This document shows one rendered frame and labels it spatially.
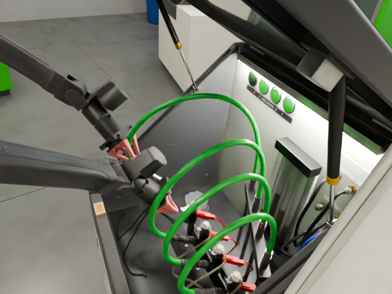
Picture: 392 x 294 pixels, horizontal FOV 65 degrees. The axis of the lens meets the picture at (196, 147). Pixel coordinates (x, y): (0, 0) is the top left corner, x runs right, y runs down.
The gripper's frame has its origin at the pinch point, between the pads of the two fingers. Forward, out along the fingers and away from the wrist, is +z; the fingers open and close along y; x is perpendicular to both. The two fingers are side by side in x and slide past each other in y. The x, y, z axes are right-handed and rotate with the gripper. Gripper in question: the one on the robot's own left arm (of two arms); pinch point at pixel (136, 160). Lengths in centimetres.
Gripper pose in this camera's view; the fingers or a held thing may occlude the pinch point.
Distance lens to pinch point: 88.5
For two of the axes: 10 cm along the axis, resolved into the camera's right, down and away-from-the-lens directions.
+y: 2.3, -3.7, 9.0
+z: 6.3, 7.7, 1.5
